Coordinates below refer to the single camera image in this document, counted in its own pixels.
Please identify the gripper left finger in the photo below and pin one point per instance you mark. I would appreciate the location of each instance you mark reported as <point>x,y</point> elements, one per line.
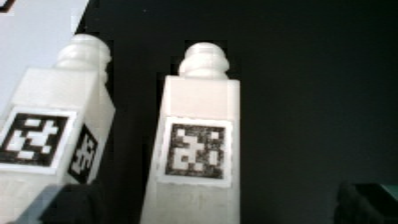
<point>76,206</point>

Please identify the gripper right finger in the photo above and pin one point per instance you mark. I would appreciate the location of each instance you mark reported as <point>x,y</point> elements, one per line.
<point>366,204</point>

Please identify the white table leg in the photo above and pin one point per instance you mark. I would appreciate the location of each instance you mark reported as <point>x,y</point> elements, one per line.
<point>192,191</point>
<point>55,128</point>

